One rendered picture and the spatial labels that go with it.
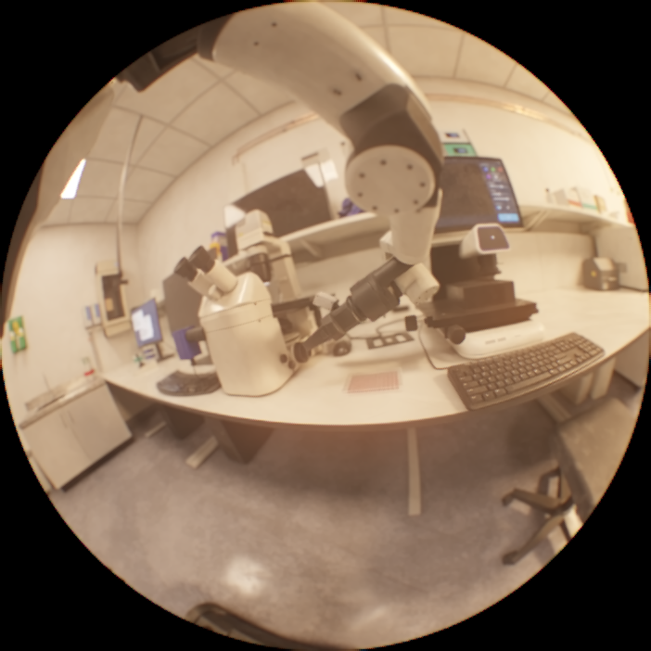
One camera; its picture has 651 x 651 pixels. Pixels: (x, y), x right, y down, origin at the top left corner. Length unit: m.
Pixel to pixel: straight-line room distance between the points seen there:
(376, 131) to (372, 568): 1.08
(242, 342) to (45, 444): 2.36
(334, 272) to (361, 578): 1.48
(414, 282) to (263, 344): 0.35
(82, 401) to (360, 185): 2.43
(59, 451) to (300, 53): 2.59
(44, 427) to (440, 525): 2.82
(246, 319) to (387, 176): 0.39
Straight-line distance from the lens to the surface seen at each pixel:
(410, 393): 0.40
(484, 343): 0.51
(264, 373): 0.49
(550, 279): 1.65
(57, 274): 3.17
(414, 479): 1.10
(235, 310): 0.46
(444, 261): 0.73
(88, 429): 2.46
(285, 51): 0.17
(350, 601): 0.98
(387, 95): 0.17
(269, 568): 1.08
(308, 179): 1.22
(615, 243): 2.07
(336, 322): 0.40
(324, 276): 1.17
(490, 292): 0.58
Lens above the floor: 0.97
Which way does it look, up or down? 10 degrees down
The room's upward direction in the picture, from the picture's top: 13 degrees counter-clockwise
